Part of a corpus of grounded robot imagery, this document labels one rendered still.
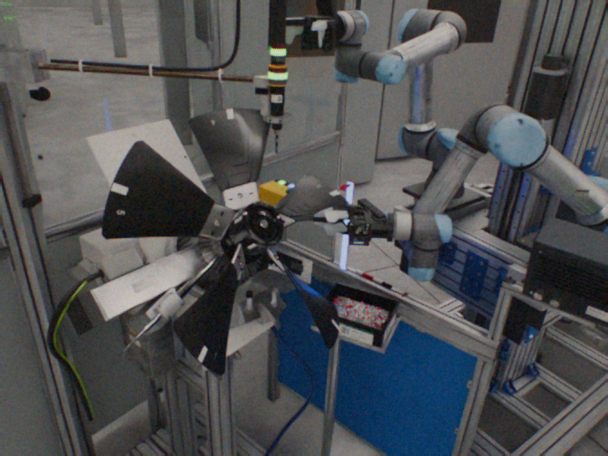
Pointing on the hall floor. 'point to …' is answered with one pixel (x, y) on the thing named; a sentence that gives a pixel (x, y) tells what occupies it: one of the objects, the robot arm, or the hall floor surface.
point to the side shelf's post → (154, 403)
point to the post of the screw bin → (330, 397)
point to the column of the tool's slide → (40, 292)
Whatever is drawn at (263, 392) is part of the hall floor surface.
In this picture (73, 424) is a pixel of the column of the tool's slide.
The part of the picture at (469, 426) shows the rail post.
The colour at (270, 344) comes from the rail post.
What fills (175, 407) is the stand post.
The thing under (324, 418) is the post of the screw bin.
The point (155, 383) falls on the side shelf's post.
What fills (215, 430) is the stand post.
